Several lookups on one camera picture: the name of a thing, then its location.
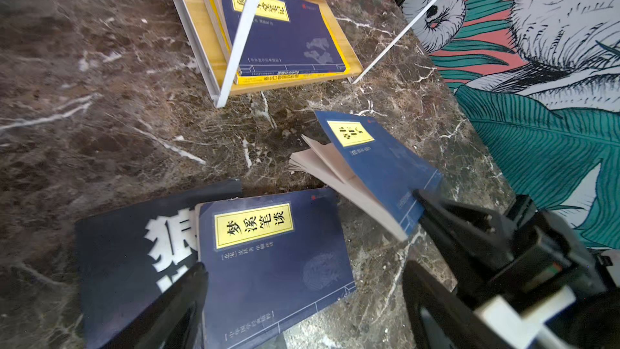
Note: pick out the yellow cartoon cover book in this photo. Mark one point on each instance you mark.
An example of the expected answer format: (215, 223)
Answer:
(227, 34)

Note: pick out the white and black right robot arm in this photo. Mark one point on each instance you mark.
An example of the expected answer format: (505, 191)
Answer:
(589, 323)

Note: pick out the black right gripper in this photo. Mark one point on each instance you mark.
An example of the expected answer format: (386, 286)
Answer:
(489, 257)

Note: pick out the navy book with yellow label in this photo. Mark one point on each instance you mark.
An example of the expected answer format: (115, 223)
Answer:
(272, 261)

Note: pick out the white frame wooden bookshelf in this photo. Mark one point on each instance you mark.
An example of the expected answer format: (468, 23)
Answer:
(244, 46)

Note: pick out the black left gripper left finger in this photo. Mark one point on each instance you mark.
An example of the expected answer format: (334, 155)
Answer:
(174, 320)

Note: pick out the blue book with yellow label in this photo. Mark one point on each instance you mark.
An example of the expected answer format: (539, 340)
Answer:
(364, 163)

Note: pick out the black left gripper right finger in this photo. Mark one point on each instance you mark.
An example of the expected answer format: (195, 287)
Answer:
(438, 318)

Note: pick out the dark purple book white strip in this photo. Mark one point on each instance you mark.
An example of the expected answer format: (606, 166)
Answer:
(129, 257)

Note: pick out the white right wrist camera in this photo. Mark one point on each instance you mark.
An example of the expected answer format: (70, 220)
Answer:
(520, 330)

